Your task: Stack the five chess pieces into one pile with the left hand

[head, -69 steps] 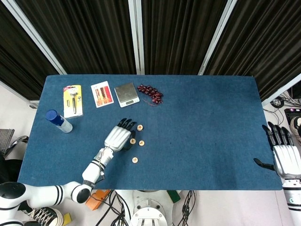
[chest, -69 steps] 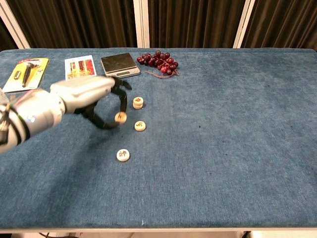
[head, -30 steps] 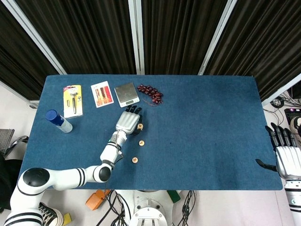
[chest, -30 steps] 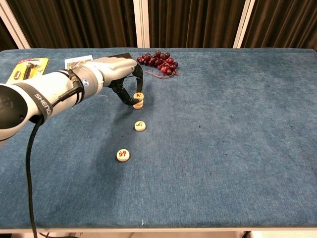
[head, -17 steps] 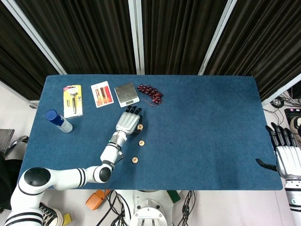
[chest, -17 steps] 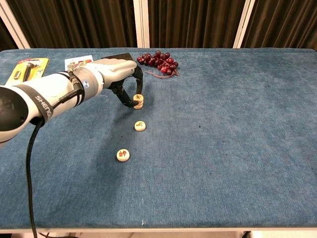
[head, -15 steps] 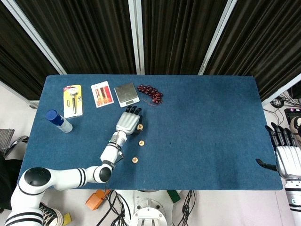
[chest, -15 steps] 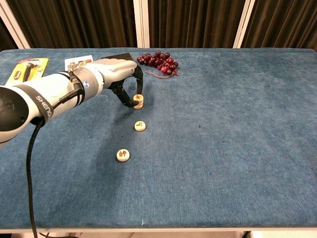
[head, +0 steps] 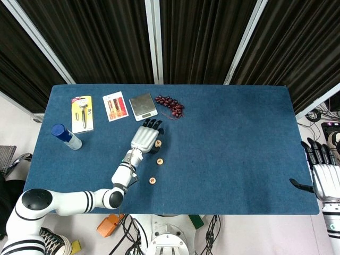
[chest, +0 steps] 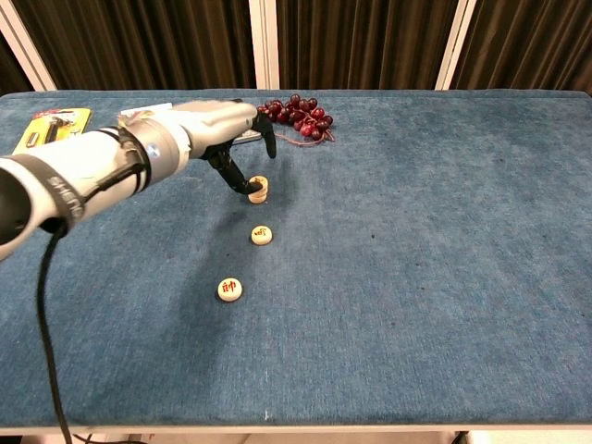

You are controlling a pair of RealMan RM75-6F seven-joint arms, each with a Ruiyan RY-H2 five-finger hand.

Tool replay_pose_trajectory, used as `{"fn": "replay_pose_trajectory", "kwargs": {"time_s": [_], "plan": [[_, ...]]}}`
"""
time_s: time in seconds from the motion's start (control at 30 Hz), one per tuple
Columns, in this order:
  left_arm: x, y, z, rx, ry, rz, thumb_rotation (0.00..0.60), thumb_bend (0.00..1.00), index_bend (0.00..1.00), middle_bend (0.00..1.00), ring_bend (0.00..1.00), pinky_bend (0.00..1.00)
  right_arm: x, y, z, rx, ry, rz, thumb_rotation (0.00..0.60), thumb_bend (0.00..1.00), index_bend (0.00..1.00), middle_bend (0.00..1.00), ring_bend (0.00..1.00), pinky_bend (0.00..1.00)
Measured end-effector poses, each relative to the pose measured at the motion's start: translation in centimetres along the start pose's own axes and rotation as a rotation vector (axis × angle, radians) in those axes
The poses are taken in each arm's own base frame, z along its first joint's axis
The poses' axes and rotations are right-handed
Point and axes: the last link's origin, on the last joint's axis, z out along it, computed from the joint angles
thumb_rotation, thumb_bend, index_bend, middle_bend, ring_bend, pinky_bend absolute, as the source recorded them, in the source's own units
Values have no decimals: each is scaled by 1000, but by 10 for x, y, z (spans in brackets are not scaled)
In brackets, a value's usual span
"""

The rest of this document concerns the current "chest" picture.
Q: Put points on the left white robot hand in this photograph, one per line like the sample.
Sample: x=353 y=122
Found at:
x=217 y=122

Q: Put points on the round wooden chess piece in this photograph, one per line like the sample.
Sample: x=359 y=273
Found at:
x=261 y=235
x=260 y=179
x=259 y=200
x=264 y=191
x=230 y=289

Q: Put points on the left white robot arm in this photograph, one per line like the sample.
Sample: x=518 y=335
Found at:
x=69 y=162

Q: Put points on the silver digital kitchen scale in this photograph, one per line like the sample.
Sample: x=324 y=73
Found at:
x=247 y=136

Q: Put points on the dark red grape bunch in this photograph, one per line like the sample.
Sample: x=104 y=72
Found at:
x=296 y=113

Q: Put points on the dark pleated curtain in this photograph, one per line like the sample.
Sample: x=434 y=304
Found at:
x=361 y=41
x=9 y=69
x=532 y=41
x=139 y=41

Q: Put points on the yellow razor blister pack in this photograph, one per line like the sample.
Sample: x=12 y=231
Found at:
x=28 y=139

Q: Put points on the blue felt table cloth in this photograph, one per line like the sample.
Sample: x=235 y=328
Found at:
x=416 y=277

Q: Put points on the white frame post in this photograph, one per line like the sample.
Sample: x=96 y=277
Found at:
x=455 y=46
x=264 y=41
x=25 y=51

